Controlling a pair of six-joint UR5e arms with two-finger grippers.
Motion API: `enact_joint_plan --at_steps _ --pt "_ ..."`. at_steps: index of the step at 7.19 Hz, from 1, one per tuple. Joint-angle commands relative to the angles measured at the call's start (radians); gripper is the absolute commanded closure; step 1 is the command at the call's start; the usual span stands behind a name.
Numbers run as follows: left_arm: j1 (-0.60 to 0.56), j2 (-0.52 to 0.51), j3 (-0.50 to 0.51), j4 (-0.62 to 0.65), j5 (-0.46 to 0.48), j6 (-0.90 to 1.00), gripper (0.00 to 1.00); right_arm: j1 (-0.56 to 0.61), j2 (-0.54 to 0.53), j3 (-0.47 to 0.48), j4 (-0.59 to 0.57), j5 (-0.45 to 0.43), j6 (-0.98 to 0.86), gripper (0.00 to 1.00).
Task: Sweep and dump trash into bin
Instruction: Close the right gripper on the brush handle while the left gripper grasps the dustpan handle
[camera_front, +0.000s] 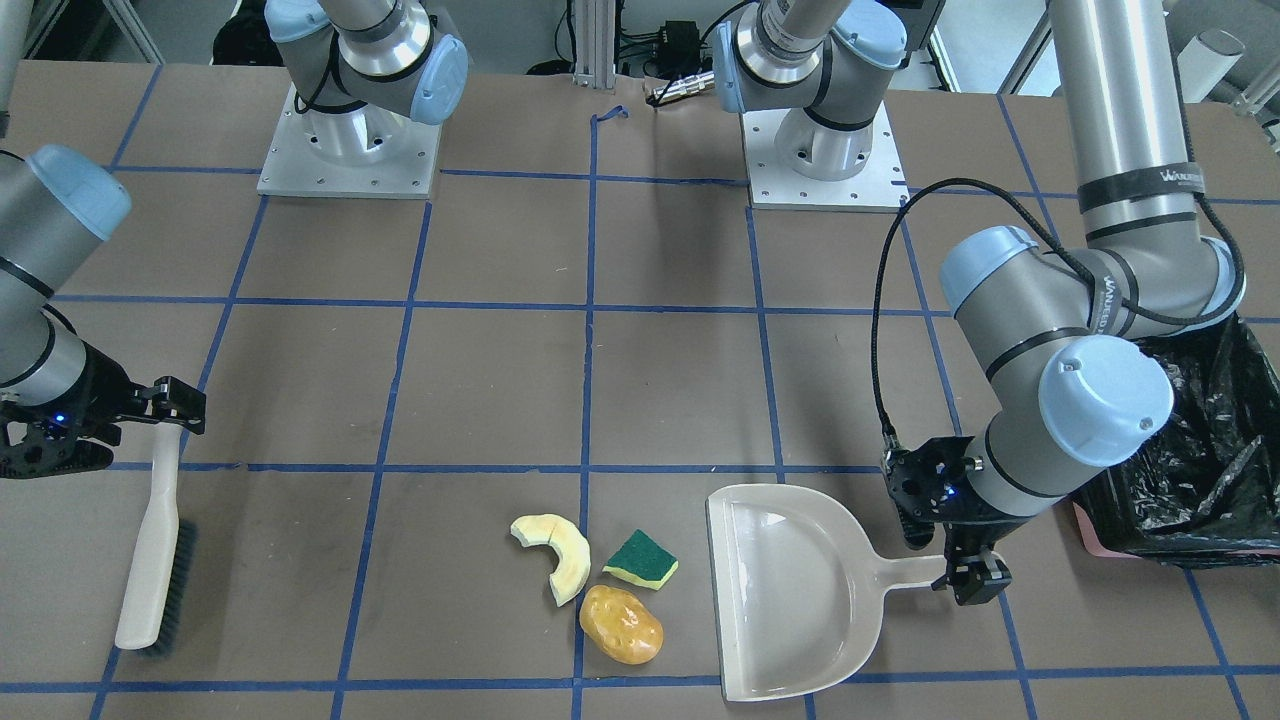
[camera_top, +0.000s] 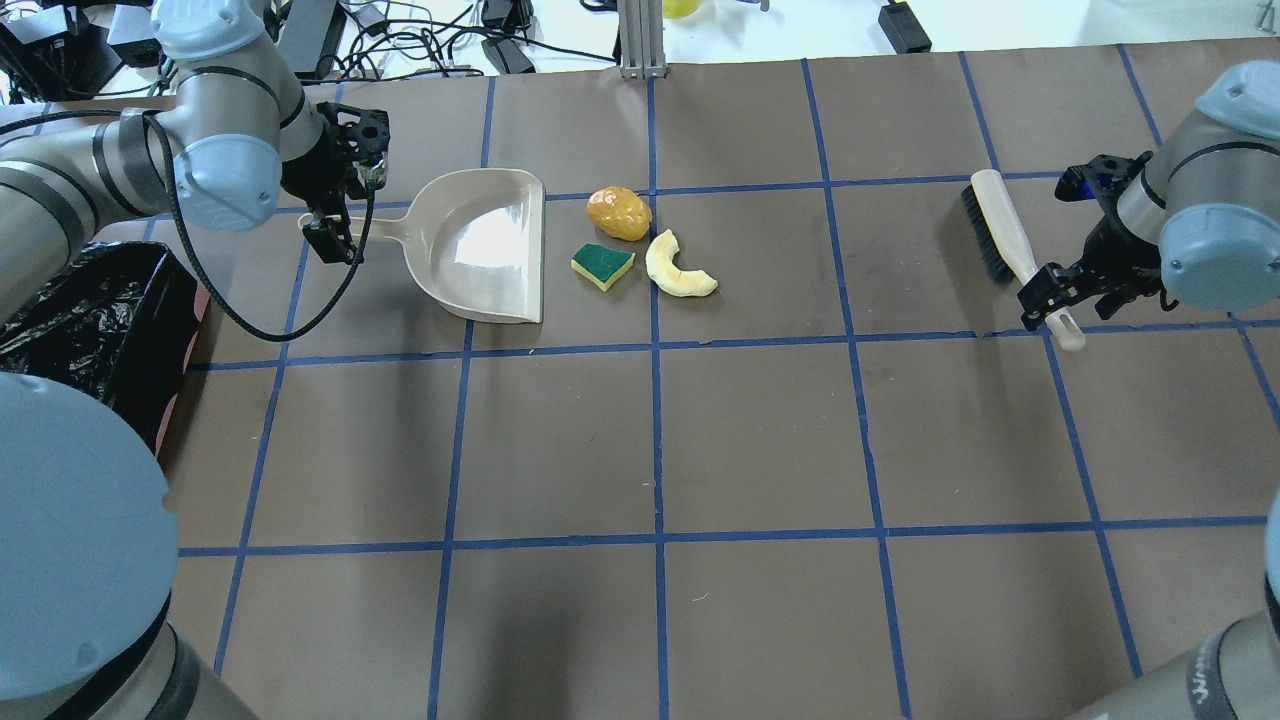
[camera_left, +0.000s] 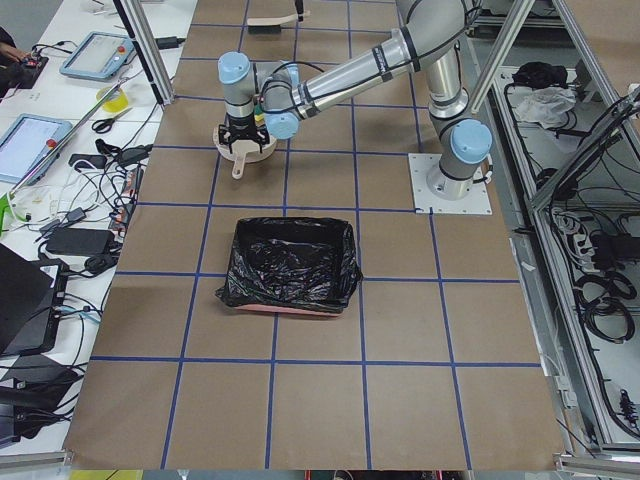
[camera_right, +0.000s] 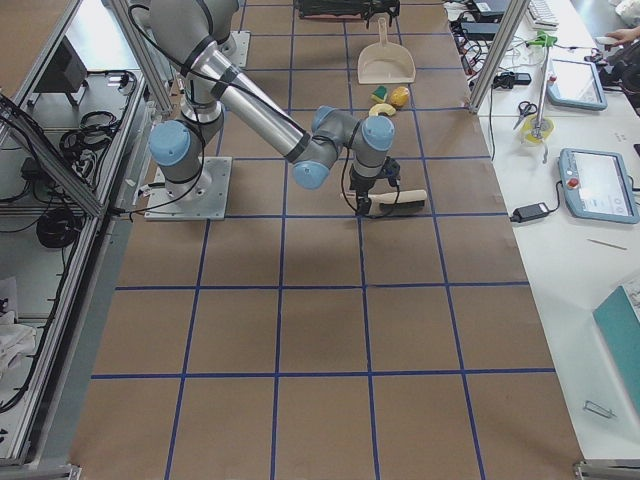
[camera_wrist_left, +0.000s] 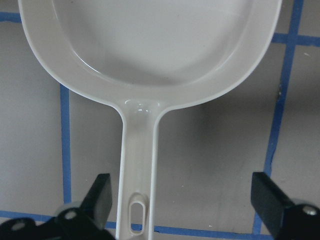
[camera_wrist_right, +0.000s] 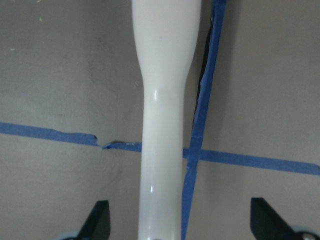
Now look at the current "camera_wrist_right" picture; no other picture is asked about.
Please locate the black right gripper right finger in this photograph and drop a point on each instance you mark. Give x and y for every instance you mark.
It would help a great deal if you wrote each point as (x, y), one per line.
(267, 224)

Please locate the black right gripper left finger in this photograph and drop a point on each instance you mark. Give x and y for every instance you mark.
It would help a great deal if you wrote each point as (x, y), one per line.
(98, 223)

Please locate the white hand brush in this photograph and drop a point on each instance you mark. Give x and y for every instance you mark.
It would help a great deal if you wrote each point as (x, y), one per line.
(165, 35)

